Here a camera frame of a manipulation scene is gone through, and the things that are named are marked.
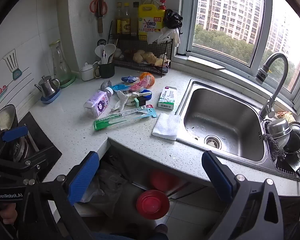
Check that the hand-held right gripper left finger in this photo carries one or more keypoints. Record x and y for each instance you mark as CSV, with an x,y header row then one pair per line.
x,y
83,177

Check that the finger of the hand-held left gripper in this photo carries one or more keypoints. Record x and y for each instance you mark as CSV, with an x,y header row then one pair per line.
x,y
20,162
15,133

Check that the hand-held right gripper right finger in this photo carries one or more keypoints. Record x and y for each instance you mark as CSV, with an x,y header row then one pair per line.
x,y
216,177

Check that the red bowl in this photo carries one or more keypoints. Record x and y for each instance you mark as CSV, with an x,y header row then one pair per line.
x,y
152,203

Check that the green power plug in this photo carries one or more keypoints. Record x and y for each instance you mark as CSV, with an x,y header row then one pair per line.
x,y
137,102

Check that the grey sock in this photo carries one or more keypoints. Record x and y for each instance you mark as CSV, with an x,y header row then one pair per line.
x,y
106,84

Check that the person's left hand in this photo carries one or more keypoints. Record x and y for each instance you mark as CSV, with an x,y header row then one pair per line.
x,y
7,213

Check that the steel wok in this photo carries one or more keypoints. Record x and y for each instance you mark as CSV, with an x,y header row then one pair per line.
x,y
5,117

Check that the grey plastic bag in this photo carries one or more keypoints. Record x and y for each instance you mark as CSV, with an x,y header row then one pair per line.
x,y
107,187

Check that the blue saucer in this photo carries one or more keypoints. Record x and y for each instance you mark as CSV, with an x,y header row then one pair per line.
x,y
51,100

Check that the metal cabinet door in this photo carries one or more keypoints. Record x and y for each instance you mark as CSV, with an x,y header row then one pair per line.
x,y
140,165

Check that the stainless steel sink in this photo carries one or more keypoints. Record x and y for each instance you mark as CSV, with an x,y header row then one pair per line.
x,y
222,120

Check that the green toothbrush package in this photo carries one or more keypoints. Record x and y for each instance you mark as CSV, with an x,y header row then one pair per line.
x,y
110,123

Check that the steel wool scrubber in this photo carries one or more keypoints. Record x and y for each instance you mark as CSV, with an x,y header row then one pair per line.
x,y
271,142

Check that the white dishcloth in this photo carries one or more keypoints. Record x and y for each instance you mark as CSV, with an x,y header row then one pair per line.
x,y
165,127

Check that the purple label plastic bottle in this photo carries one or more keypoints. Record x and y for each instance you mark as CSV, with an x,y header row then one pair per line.
x,y
97,105

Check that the person's foot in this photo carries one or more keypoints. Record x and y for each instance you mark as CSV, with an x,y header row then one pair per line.
x,y
161,229

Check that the green tray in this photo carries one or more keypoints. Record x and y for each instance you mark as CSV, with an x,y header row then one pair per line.
x,y
71,81

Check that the steel bowl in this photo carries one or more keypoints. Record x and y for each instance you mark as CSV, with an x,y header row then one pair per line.
x,y
278,127

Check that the kitchen cleaver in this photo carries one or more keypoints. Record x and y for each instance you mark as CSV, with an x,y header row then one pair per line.
x,y
296,166

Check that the glass carafe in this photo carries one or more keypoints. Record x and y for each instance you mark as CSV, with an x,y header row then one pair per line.
x,y
60,65

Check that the white disposable glove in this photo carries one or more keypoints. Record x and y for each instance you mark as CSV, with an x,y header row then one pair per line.
x,y
122,100

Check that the stack of steel bowls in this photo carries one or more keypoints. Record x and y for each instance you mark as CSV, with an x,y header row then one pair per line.
x,y
297,135

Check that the yellow rag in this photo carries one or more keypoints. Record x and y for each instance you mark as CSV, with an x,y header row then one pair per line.
x,y
286,115

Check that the white green medicine box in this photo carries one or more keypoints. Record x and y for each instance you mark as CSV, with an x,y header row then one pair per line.
x,y
167,97

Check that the white lidded jar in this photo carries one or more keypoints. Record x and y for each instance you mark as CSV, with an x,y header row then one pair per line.
x,y
87,73

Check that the teal plastic package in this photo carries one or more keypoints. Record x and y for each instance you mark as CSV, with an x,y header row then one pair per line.
x,y
120,87

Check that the blue plastic piece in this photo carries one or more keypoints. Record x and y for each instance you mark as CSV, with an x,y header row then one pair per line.
x,y
145,92

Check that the pink plastic package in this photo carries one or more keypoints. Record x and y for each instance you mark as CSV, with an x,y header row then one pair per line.
x,y
137,87

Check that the dark utensil cup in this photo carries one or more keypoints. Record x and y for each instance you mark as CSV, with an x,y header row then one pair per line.
x,y
107,70

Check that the steel faucet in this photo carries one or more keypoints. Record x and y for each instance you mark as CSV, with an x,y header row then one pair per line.
x,y
280,87

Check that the white spoon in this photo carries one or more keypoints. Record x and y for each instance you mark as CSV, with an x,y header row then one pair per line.
x,y
99,51

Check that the orange plastic jar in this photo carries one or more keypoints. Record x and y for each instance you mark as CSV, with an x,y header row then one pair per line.
x,y
148,78

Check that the round steel lid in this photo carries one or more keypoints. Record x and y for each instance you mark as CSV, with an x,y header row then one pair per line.
x,y
101,42

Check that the white rice paddle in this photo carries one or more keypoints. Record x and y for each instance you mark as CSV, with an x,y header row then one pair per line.
x,y
110,50

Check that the white garlic bulb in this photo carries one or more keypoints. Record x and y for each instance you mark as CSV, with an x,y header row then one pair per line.
x,y
118,53

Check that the purple skinned garlic bulb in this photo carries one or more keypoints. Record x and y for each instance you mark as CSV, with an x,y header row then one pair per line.
x,y
162,56

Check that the large ginger root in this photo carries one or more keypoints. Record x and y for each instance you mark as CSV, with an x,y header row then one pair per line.
x,y
151,58

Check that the yellow label oil bottle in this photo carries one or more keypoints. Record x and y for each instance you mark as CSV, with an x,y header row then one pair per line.
x,y
118,25

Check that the white plastic bags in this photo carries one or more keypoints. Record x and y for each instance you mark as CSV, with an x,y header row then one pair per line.
x,y
165,36

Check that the amber vinegar bottle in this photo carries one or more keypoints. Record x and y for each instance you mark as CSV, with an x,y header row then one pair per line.
x,y
126,26

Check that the black plastic bag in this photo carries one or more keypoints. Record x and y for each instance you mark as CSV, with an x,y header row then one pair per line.
x,y
173,18

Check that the yellow detergent jug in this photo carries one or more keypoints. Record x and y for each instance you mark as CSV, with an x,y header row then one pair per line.
x,y
150,17

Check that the window frame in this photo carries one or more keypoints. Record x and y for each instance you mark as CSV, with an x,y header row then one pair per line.
x,y
260,30

